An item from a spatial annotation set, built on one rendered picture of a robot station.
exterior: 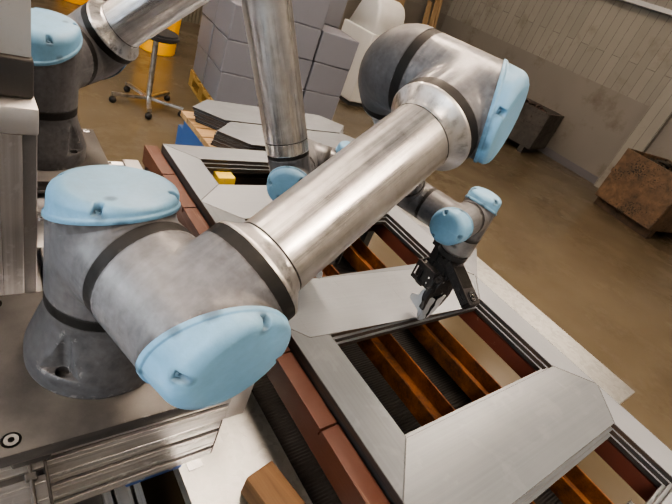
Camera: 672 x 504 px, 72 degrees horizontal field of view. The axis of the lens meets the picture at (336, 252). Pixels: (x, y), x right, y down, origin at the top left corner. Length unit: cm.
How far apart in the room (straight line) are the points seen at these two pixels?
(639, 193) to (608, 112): 201
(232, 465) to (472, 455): 45
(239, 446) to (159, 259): 64
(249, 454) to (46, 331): 54
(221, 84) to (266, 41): 349
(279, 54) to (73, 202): 43
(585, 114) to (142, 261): 842
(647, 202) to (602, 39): 306
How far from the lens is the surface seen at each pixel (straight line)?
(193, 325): 37
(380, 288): 122
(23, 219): 73
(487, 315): 141
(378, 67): 63
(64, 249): 47
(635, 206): 691
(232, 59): 421
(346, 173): 46
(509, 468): 101
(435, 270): 111
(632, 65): 856
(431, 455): 92
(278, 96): 77
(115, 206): 44
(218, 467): 97
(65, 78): 92
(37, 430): 56
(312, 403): 91
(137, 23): 97
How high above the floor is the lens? 151
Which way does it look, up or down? 31 degrees down
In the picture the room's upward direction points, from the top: 23 degrees clockwise
